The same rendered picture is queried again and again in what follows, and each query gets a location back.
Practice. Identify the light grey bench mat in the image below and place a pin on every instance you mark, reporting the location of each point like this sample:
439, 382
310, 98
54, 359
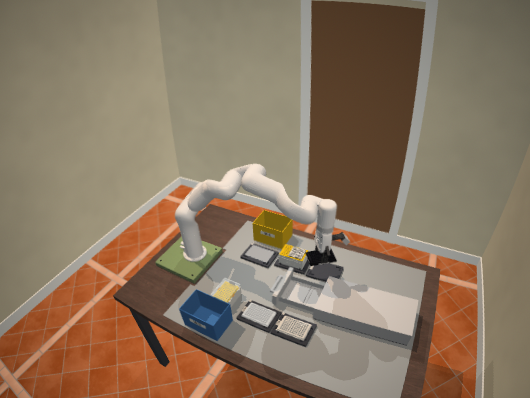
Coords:
350, 363

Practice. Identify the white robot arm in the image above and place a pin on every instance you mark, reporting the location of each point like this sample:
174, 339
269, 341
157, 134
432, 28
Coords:
255, 182

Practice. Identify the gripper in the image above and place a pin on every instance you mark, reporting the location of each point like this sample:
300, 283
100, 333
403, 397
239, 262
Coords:
323, 241

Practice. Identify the blue open-top bin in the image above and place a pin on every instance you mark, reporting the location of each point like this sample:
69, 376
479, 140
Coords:
213, 319

